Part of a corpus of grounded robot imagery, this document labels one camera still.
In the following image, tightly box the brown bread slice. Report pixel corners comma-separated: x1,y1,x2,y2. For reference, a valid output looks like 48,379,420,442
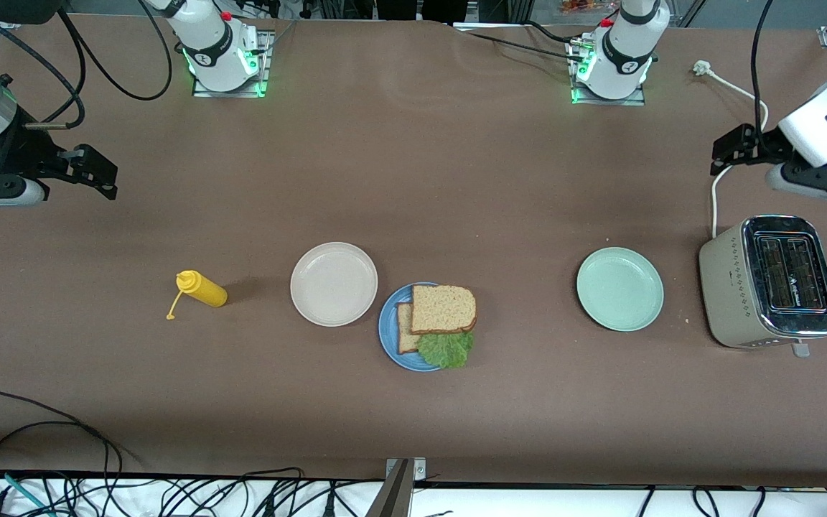
396,302,423,355
410,284,478,336

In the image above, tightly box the beige chrome toaster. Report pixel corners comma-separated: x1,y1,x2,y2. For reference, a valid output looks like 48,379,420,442
698,215,827,358

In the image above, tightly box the white toaster power cord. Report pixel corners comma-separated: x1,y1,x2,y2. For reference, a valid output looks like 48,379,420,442
692,60,770,239

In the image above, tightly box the blue round plate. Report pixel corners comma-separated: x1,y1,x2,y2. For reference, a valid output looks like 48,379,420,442
378,281,459,373

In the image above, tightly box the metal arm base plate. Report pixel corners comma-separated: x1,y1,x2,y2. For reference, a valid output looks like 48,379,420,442
566,39,648,107
191,30,276,98

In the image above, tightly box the beige round plate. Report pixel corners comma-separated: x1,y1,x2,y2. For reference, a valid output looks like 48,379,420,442
290,242,379,328

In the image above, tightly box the green round plate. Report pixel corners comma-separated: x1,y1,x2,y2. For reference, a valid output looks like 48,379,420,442
576,246,665,332

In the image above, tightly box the teal cable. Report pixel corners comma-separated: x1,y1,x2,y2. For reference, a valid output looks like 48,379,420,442
0,467,48,515

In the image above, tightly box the green lettuce leaf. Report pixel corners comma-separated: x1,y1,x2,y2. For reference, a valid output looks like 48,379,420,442
417,329,475,370

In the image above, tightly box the yellow squeeze bottle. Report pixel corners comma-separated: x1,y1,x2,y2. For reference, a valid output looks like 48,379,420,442
165,270,228,321

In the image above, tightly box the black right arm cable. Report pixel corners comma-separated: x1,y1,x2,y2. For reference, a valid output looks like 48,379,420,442
0,0,173,131

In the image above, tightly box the grey metal table bracket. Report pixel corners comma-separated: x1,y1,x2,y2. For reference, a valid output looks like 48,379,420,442
367,457,427,517

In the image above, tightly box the black base cable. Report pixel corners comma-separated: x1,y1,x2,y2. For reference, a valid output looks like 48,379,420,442
449,20,588,64

